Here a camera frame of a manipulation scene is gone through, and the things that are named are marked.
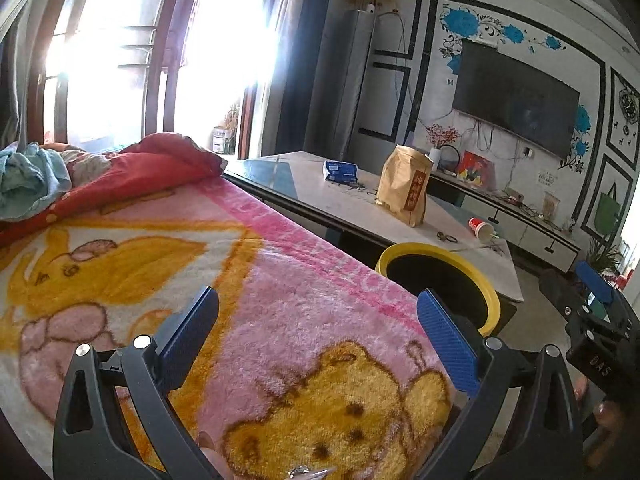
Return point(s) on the black and white television cabinet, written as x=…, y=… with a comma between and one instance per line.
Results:
x=515, y=230

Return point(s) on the red paper cup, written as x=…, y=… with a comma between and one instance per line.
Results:
x=481, y=229

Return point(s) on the blue packet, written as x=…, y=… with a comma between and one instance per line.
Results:
x=340, y=171

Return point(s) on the white-topped coffee table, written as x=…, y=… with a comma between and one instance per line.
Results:
x=350, y=200

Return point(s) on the floral cloth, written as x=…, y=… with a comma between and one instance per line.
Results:
x=90, y=165

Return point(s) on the pink cartoon printed blanket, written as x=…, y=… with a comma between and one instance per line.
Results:
x=300, y=310

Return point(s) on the brown framed glass door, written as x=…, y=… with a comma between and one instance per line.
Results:
x=160, y=60

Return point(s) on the light blue cloth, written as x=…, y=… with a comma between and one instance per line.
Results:
x=30, y=180

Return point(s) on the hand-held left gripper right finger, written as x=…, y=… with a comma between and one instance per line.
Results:
x=447, y=345

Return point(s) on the white vase with red flowers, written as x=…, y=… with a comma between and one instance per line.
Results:
x=434, y=157

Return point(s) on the yellow-rimmed black waste bin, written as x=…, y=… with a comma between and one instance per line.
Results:
x=435, y=280

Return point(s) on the grey standing air conditioner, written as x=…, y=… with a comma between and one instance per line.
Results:
x=345, y=85

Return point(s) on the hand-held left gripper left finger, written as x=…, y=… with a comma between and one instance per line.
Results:
x=187, y=335

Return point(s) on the green potted plant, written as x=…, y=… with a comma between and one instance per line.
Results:
x=602, y=260

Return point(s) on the red quilt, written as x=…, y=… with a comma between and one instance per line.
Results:
x=165, y=160

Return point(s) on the dark blue curtain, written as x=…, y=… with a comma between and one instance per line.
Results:
x=305, y=60

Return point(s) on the colourful painting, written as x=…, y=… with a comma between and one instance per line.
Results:
x=475, y=170

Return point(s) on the white bucket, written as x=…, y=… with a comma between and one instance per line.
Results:
x=221, y=141

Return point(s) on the wall television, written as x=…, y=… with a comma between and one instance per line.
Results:
x=515, y=100

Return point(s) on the person's right hand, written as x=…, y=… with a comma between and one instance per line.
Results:
x=607, y=412

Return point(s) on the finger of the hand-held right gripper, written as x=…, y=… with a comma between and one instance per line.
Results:
x=555, y=287
x=592, y=277

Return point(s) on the green tote bag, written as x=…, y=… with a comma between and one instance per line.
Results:
x=607, y=210

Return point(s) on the black wall clock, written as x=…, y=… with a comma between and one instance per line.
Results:
x=627, y=105

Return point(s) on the brown paper bag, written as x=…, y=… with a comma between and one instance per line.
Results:
x=402, y=185

